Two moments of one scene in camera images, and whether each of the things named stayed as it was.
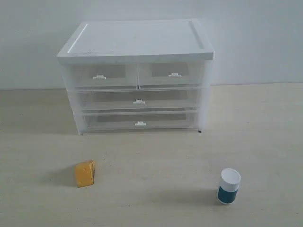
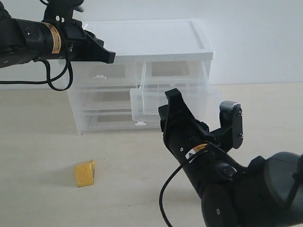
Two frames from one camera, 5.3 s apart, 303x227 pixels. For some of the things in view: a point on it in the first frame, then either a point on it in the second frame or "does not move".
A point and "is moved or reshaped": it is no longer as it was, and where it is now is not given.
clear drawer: [106, 76] does not move
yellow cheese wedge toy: [84, 173] does not move
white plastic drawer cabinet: [146, 75] does not move
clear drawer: [170, 75] is moved or reshaped
